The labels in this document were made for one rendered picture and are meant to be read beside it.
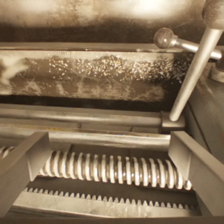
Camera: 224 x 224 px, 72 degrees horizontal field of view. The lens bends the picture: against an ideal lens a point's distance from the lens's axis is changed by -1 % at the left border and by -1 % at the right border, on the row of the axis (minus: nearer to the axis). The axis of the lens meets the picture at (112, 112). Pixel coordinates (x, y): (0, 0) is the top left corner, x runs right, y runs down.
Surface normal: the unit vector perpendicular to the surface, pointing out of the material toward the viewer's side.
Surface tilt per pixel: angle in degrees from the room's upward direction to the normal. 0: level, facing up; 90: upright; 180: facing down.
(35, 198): 90
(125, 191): 90
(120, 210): 90
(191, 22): 0
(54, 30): 0
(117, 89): 0
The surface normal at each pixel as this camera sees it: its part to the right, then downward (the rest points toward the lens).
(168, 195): -0.01, -0.78
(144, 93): -0.11, 0.62
